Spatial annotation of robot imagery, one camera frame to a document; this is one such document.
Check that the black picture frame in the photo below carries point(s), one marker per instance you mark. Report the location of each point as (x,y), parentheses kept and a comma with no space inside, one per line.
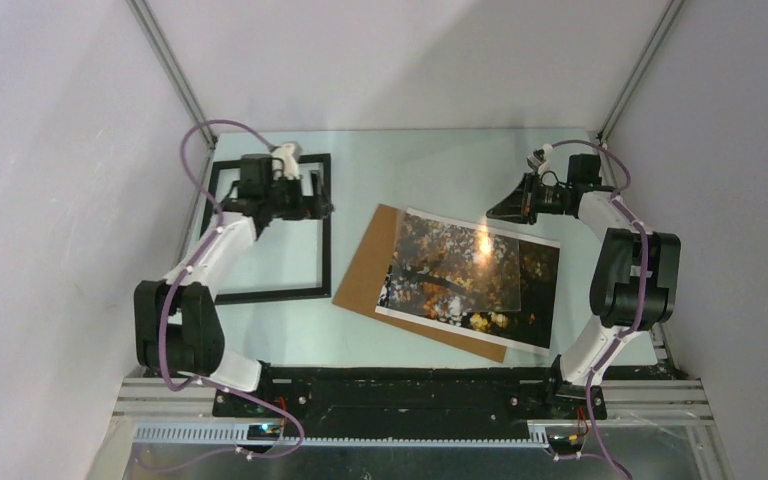
(292,259)

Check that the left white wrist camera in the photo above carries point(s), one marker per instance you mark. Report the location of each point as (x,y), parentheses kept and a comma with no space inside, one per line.
(285,161)

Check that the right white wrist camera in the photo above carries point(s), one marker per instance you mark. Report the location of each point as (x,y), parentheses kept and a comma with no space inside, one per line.
(539,161)

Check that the autumn leaves photo print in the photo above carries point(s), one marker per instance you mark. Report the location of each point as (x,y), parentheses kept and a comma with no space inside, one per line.
(528,329)

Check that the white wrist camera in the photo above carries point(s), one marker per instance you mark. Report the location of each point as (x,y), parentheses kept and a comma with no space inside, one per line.
(285,161)
(539,161)

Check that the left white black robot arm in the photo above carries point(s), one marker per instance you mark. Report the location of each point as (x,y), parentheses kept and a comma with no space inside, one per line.
(177,326)

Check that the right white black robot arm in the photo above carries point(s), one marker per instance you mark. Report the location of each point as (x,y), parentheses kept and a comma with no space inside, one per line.
(634,283)

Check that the brown cardboard backing board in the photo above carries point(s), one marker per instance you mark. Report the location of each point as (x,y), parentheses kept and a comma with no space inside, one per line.
(359,289)

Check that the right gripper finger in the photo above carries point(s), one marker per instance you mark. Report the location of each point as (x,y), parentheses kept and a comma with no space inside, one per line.
(516,218)
(515,201)

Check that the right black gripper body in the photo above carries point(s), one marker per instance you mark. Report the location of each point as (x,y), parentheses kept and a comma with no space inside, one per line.
(546,199)

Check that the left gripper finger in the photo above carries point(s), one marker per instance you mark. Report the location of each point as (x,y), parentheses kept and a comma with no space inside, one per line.
(318,185)
(316,209)

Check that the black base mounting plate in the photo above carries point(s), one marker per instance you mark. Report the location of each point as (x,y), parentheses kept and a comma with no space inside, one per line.
(381,403)

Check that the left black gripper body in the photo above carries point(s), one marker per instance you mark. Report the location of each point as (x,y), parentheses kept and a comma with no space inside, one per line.
(286,198)

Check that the aluminium frame rail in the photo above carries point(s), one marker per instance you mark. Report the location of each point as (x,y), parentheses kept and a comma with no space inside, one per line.
(186,417)

